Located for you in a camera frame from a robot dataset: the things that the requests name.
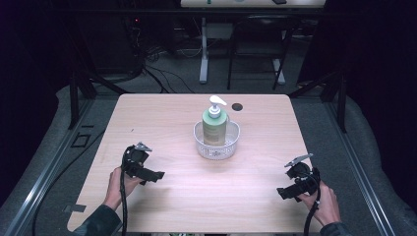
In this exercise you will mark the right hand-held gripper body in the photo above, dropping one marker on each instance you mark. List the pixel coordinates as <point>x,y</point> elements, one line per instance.
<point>305,178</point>

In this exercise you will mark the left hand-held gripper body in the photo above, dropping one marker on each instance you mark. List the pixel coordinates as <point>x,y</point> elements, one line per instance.
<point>134,160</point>

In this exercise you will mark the white plastic basket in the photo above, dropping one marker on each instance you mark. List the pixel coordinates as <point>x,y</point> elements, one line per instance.
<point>216,152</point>

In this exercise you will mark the pale green pump bottle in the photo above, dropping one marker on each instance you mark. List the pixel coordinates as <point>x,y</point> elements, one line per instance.
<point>214,129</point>

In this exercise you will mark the person's right hand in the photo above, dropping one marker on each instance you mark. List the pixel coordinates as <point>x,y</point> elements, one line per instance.
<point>326,208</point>

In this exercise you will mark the person's left hand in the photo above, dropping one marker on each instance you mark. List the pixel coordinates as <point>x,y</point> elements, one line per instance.
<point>115,191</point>

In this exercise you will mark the black tape strip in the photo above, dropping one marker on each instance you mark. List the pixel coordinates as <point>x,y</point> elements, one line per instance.
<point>75,208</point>

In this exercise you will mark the black metal stand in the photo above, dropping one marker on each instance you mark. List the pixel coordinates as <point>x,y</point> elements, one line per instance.
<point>74,98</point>
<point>342,105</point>

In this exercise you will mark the white desk with metal legs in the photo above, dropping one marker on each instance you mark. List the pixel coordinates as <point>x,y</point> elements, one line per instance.
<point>204,49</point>

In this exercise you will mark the black chair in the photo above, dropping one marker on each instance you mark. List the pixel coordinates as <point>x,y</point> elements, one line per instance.
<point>259,32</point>

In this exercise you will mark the aluminium floor rail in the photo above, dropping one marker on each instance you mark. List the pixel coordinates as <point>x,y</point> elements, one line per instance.
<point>360,170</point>
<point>49,170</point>

